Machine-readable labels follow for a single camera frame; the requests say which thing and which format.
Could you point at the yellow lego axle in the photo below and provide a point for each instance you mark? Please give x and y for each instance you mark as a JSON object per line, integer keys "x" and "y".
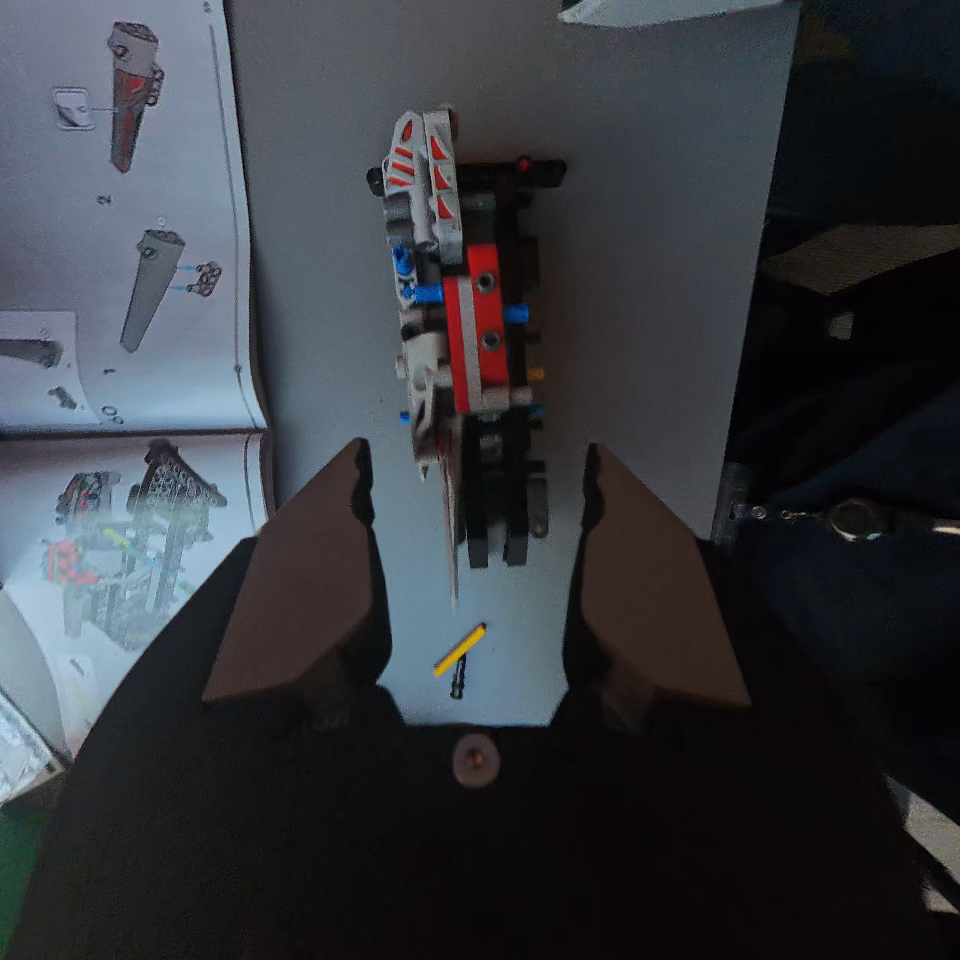
{"x": 460, "y": 649}

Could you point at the person's dark blue clothing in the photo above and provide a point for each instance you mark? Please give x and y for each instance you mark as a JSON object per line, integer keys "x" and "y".
{"x": 862, "y": 615}

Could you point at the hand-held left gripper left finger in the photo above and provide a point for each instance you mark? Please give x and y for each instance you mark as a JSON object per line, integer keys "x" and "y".
{"x": 300, "y": 585}

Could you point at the retractable badge reel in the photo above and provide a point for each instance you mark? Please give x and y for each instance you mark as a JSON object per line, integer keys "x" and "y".
{"x": 859, "y": 519}

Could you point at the printed sheet on board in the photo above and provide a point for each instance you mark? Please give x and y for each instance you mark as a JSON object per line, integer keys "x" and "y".
{"x": 26, "y": 742}

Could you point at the black lego pin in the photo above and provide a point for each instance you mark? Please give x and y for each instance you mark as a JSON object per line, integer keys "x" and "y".
{"x": 459, "y": 675}

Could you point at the pale flat object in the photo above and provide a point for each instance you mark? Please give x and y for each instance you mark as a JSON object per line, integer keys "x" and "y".
{"x": 675, "y": 11}

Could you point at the green flat panel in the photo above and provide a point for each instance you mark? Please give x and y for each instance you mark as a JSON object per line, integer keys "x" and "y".
{"x": 19, "y": 877}

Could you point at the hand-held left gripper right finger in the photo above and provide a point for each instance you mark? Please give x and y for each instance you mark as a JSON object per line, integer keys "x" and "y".
{"x": 652, "y": 592}

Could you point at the lego instruction booklet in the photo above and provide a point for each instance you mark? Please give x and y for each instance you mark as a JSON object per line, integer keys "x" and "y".
{"x": 135, "y": 300}

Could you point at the lego truck model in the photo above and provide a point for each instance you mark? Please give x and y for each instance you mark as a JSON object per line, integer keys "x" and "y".
{"x": 480, "y": 330}

